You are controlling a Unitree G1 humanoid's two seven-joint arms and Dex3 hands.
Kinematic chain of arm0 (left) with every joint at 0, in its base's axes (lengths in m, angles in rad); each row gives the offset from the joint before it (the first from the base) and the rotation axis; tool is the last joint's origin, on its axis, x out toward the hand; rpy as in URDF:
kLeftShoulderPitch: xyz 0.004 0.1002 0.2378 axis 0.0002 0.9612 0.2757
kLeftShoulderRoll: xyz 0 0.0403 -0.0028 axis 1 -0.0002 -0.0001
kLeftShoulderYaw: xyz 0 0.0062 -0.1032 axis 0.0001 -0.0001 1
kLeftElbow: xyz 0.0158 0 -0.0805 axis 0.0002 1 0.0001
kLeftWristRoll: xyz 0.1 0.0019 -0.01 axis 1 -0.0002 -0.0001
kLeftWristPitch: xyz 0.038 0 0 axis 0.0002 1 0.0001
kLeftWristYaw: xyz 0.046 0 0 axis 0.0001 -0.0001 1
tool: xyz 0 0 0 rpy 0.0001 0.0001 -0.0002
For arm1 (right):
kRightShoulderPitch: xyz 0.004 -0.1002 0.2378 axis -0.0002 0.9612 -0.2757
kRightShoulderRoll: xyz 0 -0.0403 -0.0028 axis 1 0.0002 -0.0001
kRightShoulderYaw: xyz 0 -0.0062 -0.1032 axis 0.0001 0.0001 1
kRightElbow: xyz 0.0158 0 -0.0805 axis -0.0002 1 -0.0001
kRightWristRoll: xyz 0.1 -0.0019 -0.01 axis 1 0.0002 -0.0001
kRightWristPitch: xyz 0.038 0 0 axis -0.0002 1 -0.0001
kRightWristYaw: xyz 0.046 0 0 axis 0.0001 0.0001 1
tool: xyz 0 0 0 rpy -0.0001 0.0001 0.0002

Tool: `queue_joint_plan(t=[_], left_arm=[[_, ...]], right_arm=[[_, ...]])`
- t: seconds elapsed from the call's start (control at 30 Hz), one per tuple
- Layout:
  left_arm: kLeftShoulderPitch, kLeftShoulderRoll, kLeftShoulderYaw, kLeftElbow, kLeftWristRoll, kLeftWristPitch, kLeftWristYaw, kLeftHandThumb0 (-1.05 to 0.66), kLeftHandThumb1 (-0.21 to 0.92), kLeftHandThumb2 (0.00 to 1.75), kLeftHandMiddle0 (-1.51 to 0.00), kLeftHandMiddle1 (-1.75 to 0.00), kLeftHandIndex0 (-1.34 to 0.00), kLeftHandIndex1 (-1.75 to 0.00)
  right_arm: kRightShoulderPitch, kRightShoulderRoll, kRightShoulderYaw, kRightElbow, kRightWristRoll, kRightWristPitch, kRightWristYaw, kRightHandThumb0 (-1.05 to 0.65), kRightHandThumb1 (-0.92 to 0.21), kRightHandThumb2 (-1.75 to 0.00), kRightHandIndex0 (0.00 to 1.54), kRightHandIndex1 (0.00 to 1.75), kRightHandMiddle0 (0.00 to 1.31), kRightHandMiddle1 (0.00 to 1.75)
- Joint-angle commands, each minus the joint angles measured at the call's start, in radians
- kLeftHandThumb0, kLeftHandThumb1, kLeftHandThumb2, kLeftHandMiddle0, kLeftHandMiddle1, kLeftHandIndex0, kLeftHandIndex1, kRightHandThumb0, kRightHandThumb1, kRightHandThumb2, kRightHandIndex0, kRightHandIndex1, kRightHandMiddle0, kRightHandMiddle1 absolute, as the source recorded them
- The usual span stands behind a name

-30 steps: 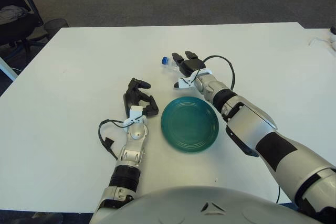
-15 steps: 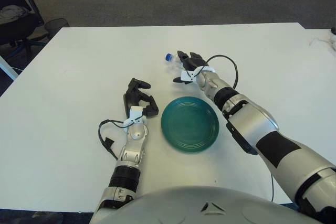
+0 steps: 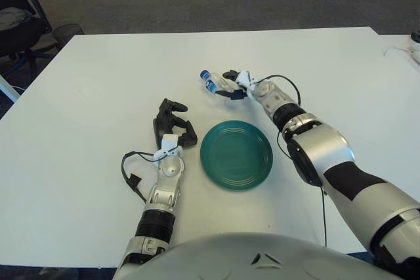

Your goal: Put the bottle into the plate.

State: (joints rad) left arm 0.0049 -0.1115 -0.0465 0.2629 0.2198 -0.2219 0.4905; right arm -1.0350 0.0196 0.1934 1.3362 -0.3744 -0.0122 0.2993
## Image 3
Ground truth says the white cable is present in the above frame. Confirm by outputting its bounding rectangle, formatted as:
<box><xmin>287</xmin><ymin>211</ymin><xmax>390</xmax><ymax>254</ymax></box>
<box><xmin>384</xmin><ymin>45</ymin><xmax>414</xmax><ymax>58</ymax></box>

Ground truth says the black office chair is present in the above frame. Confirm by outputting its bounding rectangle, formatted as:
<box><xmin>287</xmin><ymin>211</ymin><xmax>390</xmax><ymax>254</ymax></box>
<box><xmin>0</xmin><ymin>0</ymin><xmax>56</xmax><ymax>61</ymax></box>

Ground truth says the green round plate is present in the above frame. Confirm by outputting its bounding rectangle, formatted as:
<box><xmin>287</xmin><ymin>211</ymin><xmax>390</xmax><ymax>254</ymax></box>
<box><xmin>199</xmin><ymin>121</ymin><xmax>274</xmax><ymax>191</ymax></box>

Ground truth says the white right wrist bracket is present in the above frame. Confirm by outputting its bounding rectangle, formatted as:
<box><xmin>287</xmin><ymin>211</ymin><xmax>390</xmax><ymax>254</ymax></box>
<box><xmin>236</xmin><ymin>70</ymin><xmax>263</xmax><ymax>99</ymax></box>

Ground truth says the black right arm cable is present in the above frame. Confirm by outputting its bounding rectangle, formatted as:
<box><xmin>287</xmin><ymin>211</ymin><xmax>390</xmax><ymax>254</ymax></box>
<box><xmin>261</xmin><ymin>75</ymin><xmax>329</xmax><ymax>248</ymax></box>

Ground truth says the black mesh wastebasket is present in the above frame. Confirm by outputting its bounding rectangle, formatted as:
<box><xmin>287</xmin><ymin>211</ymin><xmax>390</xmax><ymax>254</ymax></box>
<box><xmin>52</xmin><ymin>23</ymin><xmax>85</xmax><ymax>47</ymax></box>

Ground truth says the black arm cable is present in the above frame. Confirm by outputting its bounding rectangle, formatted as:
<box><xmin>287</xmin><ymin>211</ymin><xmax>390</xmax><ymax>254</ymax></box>
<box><xmin>261</xmin><ymin>75</ymin><xmax>329</xmax><ymax>248</ymax></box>
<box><xmin>121</xmin><ymin>151</ymin><xmax>160</xmax><ymax>201</ymax></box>

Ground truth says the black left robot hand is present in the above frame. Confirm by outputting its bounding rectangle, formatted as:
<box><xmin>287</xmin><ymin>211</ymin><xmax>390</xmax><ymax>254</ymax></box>
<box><xmin>152</xmin><ymin>98</ymin><xmax>198</xmax><ymax>147</ymax></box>

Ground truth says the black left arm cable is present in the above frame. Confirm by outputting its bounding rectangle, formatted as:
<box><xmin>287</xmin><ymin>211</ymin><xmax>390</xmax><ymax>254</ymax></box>
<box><xmin>121</xmin><ymin>151</ymin><xmax>160</xmax><ymax>201</ymax></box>

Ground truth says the grey cloth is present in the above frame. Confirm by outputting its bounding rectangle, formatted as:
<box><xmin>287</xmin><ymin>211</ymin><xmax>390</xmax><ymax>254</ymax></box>
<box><xmin>0</xmin><ymin>7</ymin><xmax>32</xmax><ymax>30</ymax></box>

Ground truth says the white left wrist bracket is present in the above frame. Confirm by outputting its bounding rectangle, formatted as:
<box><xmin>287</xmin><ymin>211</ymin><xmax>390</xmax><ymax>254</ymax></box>
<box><xmin>154</xmin><ymin>133</ymin><xmax>183</xmax><ymax>159</ymax></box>

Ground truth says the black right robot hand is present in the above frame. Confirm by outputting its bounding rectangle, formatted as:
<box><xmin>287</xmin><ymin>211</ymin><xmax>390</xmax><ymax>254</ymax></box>
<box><xmin>216</xmin><ymin>69</ymin><xmax>249</xmax><ymax>101</ymax></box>

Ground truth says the clear bottle with blue cap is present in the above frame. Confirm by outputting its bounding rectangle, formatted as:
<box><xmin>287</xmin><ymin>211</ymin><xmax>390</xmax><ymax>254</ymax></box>
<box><xmin>199</xmin><ymin>70</ymin><xmax>240</xmax><ymax>96</ymax></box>

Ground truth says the white furniture leg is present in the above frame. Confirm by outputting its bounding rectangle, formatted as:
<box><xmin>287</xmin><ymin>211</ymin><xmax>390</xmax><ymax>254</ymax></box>
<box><xmin>0</xmin><ymin>73</ymin><xmax>21</xmax><ymax>102</ymax></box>

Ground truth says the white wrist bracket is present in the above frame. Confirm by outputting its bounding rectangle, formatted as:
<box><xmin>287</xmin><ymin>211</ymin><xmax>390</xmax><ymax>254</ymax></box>
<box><xmin>154</xmin><ymin>133</ymin><xmax>183</xmax><ymax>159</ymax></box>
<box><xmin>236</xmin><ymin>70</ymin><xmax>263</xmax><ymax>99</ymax></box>

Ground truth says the silver robot torso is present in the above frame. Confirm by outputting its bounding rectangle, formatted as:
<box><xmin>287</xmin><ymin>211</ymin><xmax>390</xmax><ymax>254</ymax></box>
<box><xmin>113</xmin><ymin>232</ymin><xmax>385</xmax><ymax>280</ymax></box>

